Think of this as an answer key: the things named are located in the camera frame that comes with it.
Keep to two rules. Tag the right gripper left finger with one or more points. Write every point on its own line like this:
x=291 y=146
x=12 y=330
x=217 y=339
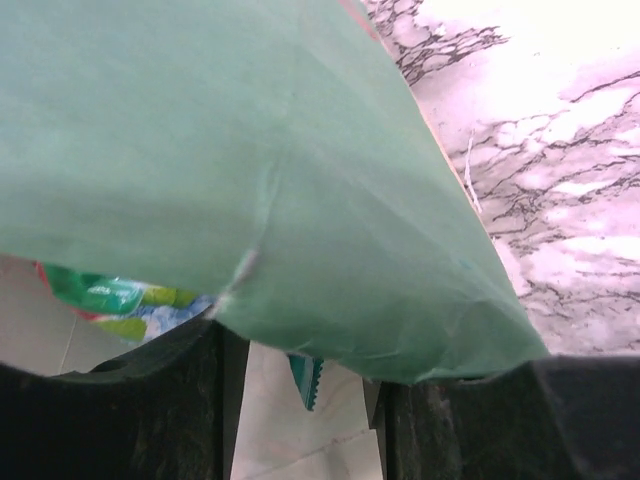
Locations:
x=168 y=409

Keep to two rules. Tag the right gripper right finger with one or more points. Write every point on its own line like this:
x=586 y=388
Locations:
x=562 y=417

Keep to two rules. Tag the yellow green Fox's candy bag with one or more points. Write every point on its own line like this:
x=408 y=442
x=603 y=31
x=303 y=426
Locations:
x=135 y=311

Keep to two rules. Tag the teal Fox's candy bag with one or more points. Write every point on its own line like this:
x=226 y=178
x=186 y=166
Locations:
x=306 y=372

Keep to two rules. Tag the green paper gift bag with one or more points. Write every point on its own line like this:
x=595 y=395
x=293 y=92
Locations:
x=266 y=153

